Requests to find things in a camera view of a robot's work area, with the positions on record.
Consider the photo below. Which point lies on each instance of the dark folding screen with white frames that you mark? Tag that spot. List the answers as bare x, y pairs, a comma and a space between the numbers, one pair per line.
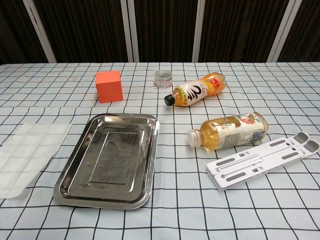
165, 27

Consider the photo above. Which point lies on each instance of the stainless steel rectangular tray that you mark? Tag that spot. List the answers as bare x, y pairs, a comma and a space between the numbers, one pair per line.
110, 160

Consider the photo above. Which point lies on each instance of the small clear round jar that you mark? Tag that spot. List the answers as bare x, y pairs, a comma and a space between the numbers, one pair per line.
162, 79

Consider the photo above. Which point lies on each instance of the white folding laptop stand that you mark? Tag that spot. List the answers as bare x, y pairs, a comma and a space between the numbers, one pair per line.
260, 160

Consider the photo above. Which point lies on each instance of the tea bottle with black cap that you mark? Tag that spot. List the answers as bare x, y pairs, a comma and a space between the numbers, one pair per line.
195, 93

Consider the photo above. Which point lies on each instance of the checkered blue tablecloth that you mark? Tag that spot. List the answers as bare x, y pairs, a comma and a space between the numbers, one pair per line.
200, 212

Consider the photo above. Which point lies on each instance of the white translucent sheet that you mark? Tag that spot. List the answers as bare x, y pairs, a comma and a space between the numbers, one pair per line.
30, 155

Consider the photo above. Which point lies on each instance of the tea bottle with white cap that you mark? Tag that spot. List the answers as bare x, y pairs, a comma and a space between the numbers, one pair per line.
232, 133

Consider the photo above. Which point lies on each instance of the orange cube block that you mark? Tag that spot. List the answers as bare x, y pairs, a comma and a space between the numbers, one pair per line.
110, 87

